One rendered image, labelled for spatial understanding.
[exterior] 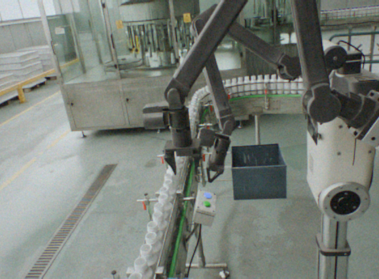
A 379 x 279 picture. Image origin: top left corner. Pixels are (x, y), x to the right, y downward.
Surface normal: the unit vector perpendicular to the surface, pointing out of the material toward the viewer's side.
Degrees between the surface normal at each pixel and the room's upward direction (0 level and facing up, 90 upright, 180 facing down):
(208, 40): 88
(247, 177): 90
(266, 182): 90
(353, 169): 101
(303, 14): 90
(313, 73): 82
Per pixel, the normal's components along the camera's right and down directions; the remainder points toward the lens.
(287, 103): -0.41, 0.39
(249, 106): 0.00, 0.37
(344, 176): -0.09, 0.55
